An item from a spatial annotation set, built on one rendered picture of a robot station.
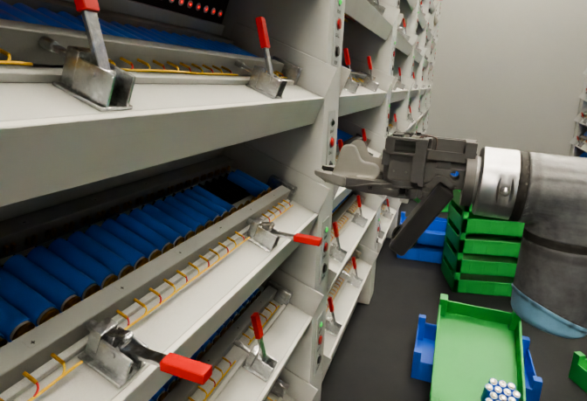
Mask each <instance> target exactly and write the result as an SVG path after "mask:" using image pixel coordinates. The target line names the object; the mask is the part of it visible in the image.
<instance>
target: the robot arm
mask: <svg viewBox="0 0 587 401"><path fill-rule="evenodd" d="M477 148H478V143H477V141H475V140H466V139H457V138H448V137H439V136H434V135H427V134H421V132H417V133H412V132H410V133H408V132H399V131H394V134H392V135H390V136H388V135H387V138H386V141H385V149H383V157H382V159H381V158H379V157H374V156H370V155H369V153H368V150H367V148H366V145H365V143H364V142H363V141H361V140H354V141H352V142H351V143H350V144H346V145H344V146H343V147H342V148H341V151H340V154H339V156H338V158H337V161H336V164H335V165H322V167H321V168H322V169H323V170H319V169H315V170H314V173H315V174H316V175H317V176H318V177H319V178H321V179H322V180H323V181H325V182H327V183H332V184H334V185H337V186H340V187H344V188H346V189H349V190H357V191H361V192H365V193H369V194H376V195H385V196H388V197H395V198H404V199H416V198H418V199H420V200H421V201H420V202H419V203H418V205H417V206H416V207H415V208H414V210H413V211H412V212H411V214H410V215H409V216H408V217H407V218H406V220H405V221H404V222H403V223H402V224H400V225H398V226H397V227H396V228H395V229H394V230H393V232H392V234H391V241H390V249H391V250H392V251H393V252H395V253H397V254H398V255H399V256H404V255H405V254H406V253H407V252H408V250H410V249H411V248H412V247H414V246H415V245H416V243H417V242H418V238H419V237H420V236H421V235H422V234H423V233H424V231H425V230H426V229H427V228H428V227H429V225H430V224H431V223H432V222H433V220H434V219H435V218H436V217H437V216H438V215H439V213H440V212H441V211H442V210H444V208H445V207H446V206H447V205H448V204H449V202H450V201H451V200H452V199H453V191H454V190H461V191H460V198H459V205H462V206H467V207H470V206H471V204H472V213H473V215H478V216H483V217H490V218H500V219H506V220H509V221H515V222H520V223H525V225H524V230H523V234H522V239H521V247H520V252H519V257H518V261H517V266H516V270H515V275H514V282H512V284H511V286H512V288H513V289H512V295H511V307H512V309H513V310H514V312H515V313H516V315H518V316H519V317H520V318H521V319H522V320H524V321H525V322H526V323H528V324H529V325H531V326H533V327H535V328H538V329H540V330H541V331H544V332H546V333H549V334H552V335H556V336H560V337H563V338H569V339H578V338H583V337H585V336H586V335H587V158H586V157H578V156H561V155H552V154H544V153H536V152H526V151H519V150H515V149H499V148H490V147H484V148H482V149H481V151H480V156H477V155H478V154H476V153H477ZM453 171H458V172H459V175H458V176H452V175H451V172H453Z"/></svg>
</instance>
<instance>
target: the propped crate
mask: <svg viewBox="0 0 587 401"><path fill-rule="evenodd" d="M490 378H495V379H496V380H497V381H498V382H499V381H500V380H503V381H505V382H506V383H507V384H508V383H509V382H510V383H513V384H515V386H516V389H515V390H516V391H519V392H520V393H521V398H520V400H519V401H526V387H525V374H524V361H523V347H522V333H521V318H520V317H519V316H518V315H516V313H515V312H514V310H513V312H512V313H509V312H504V311H500V310H495V309H491V308H483V307H478V306H474V305H469V304H465V303H460V302H456V301H449V300H448V294H441V295H440V299H439V310H438V319H437V328H436V337H435V346H434V355H433V365H432V382H431V391H430V400H429V401H481V399H480V398H481V395H482V392H483V390H484V387H485V385H486V384H488V382H489V379H490Z"/></svg>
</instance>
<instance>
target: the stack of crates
mask: <svg viewBox="0 0 587 401"><path fill-rule="evenodd" d="M460 191H461V190H454V191H453V199H452V200H451V201H450V202H449V209H448V215H447V216H448V217H447V222H446V229H445V242H444V249H443V256H442V263H441V271H442V273H443V274H444V276H445V279H446V281H447V283H448V285H449V286H450V288H451V289H452V291H453V292H454V293H464V294H484V295H494V296H505V297H511V295H512V289H513V288H512V286H511V284H512V282H514V275H515V270H516V266H517V261H518V257H519V252H520V247H521V239H522V234H523V230H524V225H525V223H520V222H515V221H509V220H506V219H500V218H490V217H483V216H478V215H473V213H472V204H471V206H470V207H467V206H462V205H459V198H460Z"/></svg>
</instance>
